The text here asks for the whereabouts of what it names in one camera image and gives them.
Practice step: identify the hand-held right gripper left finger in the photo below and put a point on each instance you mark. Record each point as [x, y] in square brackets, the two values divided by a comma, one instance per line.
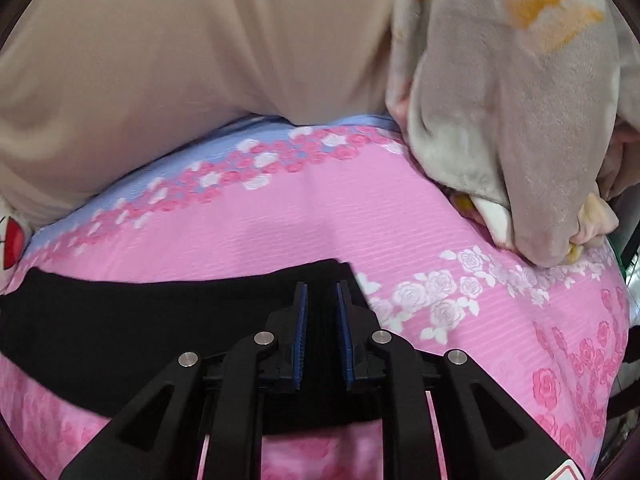
[300, 330]

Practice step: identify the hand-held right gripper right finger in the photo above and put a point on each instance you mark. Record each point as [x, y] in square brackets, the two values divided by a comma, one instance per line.
[344, 332]

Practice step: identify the black pants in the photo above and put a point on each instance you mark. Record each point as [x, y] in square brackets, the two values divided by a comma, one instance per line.
[125, 320]

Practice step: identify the pink floral bedsheet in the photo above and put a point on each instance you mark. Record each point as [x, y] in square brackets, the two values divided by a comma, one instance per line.
[350, 200]

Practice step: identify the grey floral plush blanket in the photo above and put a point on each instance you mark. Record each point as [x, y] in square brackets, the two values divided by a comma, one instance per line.
[500, 110]

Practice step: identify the beige duvet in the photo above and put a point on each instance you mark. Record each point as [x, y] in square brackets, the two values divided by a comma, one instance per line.
[175, 70]

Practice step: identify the white cartoon face pillow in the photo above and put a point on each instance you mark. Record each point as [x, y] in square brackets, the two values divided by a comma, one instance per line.
[11, 240]

